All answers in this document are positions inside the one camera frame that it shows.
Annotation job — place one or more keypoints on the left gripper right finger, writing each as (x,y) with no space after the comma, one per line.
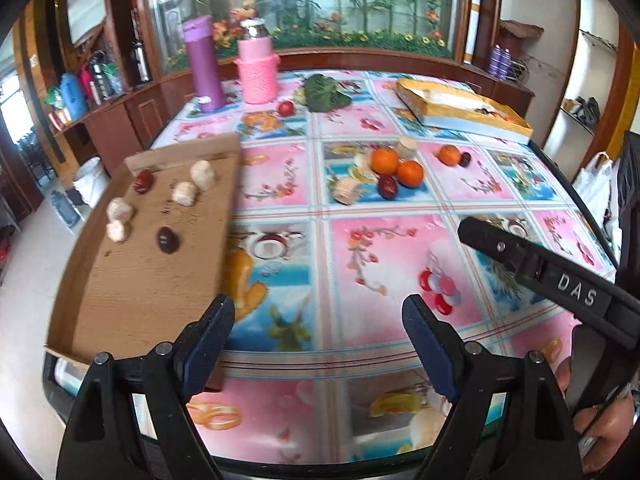
(508,418)

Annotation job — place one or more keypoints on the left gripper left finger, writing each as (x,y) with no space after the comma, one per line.
(102,439)

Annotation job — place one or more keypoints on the orange tangerine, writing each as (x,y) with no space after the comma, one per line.
(410,174)
(384,161)
(449,155)

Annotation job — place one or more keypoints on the red tomato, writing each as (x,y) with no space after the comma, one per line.
(286,109)

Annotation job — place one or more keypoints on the right human hand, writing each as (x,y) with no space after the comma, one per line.
(610,431)

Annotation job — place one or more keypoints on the brown cardboard tray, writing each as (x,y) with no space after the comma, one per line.
(124,298)

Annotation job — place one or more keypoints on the dark plum in tray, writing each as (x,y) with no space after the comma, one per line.
(167,240)

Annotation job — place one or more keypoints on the beige puck in tray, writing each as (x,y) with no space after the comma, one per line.
(117,231)
(185,193)
(119,210)
(203,175)

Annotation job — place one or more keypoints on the dark jujube date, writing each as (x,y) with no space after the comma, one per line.
(465,159)

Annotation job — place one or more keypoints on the red jujube in tray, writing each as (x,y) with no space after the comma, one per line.
(143,182)

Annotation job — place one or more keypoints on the white plastic bucket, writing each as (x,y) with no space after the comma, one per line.
(91,180)

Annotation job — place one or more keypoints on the red jujube date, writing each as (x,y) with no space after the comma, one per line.
(387,187)

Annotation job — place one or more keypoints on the colourful fruit-print tablecloth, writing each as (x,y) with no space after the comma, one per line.
(319,369)

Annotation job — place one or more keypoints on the beige rice cake puck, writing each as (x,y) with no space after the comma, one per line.
(406,148)
(346,191)

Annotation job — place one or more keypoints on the yellow taped white box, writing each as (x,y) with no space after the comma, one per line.
(443,106)

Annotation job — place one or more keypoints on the blue thermos jug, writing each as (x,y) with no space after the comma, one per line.
(73,97)

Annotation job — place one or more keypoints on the pink knit-sleeved flask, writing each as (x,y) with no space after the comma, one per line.
(257,63)

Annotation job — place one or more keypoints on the green leafy vegetable toy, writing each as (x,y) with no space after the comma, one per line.
(321,94)

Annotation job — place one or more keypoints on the purple thermos bottle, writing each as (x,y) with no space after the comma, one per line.
(200,47)

